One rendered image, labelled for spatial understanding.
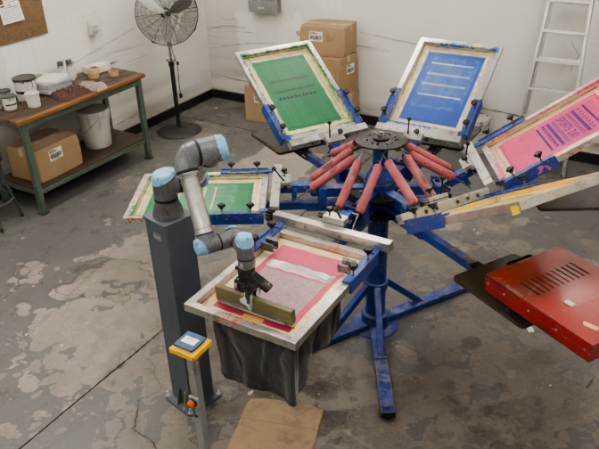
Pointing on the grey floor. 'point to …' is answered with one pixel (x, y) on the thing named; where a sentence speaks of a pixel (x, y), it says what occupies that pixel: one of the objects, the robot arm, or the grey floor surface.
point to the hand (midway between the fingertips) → (254, 306)
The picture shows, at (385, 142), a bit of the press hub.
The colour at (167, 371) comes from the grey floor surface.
